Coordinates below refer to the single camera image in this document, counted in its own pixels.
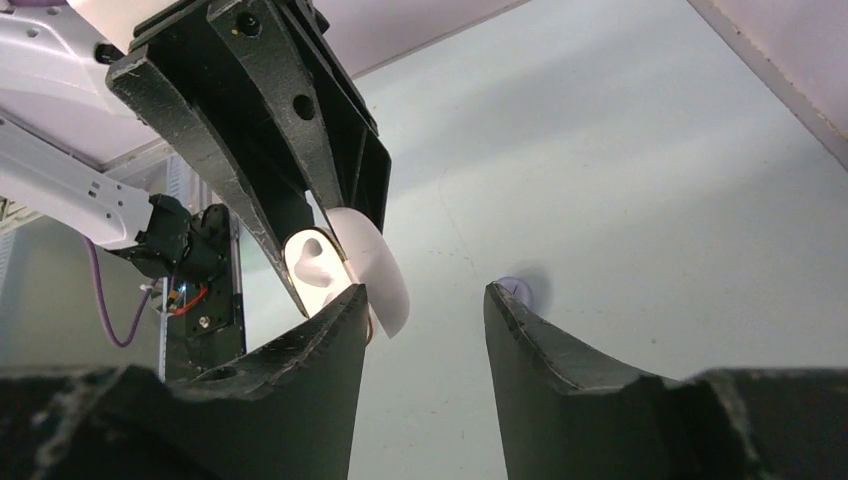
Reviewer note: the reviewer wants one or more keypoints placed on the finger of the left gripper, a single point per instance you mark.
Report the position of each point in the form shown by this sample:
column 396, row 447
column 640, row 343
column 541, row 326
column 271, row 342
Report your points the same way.
column 237, row 171
column 312, row 101

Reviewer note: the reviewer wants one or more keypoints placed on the purple earbud charging case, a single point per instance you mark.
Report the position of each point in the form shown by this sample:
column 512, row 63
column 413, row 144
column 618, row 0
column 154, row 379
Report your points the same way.
column 518, row 288

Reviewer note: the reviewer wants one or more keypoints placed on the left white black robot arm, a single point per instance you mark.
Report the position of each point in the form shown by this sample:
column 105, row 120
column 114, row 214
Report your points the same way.
column 248, row 93

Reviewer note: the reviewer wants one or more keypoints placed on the aluminium frame rail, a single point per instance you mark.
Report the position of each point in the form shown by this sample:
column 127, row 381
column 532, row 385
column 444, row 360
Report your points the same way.
column 154, row 232

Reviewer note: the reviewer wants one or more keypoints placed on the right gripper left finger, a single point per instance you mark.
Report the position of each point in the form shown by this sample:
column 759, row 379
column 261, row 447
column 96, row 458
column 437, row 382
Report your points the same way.
column 284, row 411

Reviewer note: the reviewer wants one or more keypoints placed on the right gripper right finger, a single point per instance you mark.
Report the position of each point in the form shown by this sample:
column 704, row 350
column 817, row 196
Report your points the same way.
column 568, row 411

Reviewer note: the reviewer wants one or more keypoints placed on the white earbud charging case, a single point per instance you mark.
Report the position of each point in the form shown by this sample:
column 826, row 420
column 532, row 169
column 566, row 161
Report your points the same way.
column 321, row 262

